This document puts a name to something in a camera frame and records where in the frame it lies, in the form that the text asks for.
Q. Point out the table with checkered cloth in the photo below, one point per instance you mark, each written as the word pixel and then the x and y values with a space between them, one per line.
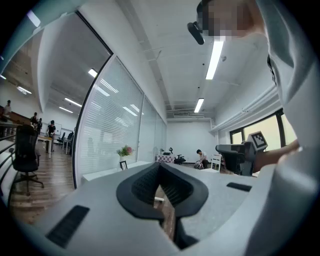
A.
pixel 165 158

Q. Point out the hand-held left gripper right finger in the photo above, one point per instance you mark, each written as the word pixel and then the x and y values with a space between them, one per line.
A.
pixel 220 197

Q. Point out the black swivel chair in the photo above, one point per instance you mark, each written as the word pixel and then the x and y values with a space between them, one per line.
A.
pixel 180 160

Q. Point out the small white desk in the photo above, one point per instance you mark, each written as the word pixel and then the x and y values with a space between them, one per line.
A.
pixel 50 150

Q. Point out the white wooden chair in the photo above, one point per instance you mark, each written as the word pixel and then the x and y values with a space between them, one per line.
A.
pixel 216 162

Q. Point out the pink and white flower bouquet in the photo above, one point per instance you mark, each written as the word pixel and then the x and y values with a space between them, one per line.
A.
pixel 125 150

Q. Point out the black gimbal stand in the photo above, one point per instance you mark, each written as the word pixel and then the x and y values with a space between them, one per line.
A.
pixel 171 151

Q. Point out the long ceiling light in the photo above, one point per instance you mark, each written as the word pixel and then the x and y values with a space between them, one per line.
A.
pixel 214 60
pixel 199 105

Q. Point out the black office chair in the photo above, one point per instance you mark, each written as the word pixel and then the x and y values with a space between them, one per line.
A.
pixel 25 150

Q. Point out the white vase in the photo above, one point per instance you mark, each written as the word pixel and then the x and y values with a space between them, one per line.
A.
pixel 123 159

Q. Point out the black picture frame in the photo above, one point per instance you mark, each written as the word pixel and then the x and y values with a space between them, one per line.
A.
pixel 123 165

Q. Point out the person's gray shirt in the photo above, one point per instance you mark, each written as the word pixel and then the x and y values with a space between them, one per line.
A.
pixel 295 75

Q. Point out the glass wall with white blinds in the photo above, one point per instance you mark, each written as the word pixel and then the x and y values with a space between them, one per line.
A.
pixel 112 120

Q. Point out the ceiling air vent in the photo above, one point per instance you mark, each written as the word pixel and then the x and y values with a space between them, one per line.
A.
pixel 181 114

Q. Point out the person's right forearm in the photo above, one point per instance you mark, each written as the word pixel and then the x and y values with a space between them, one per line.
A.
pixel 275 155

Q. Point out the person's head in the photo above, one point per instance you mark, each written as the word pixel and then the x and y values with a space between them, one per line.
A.
pixel 230 17

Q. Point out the dark framed window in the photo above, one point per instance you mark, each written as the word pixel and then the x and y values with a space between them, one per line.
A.
pixel 262 127

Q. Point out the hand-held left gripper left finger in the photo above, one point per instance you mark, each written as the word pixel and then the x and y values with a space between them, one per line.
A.
pixel 100 200

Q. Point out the black metal railing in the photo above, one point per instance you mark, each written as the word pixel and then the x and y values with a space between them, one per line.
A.
pixel 6 131

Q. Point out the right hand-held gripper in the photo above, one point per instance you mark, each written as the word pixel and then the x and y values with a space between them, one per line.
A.
pixel 257 142

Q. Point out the black head-mounted camera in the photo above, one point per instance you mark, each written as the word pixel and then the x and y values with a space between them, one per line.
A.
pixel 196 35

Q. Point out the black case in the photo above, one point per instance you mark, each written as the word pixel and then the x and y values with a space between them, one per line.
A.
pixel 166 153

